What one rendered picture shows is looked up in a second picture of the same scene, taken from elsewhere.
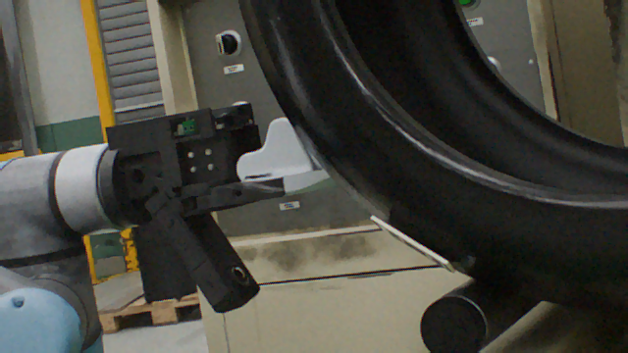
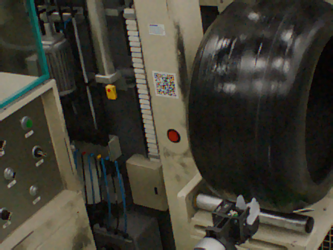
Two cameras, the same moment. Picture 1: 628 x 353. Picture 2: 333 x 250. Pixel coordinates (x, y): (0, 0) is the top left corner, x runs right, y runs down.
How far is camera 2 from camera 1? 1.78 m
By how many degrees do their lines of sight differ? 79
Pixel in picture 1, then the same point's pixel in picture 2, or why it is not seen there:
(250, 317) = not seen: outside the picture
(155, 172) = (227, 237)
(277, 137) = (253, 204)
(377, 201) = (300, 204)
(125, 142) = (224, 234)
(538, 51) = (65, 137)
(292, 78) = (298, 184)
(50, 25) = not seen: outside the picture
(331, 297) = not seen: outside the picture
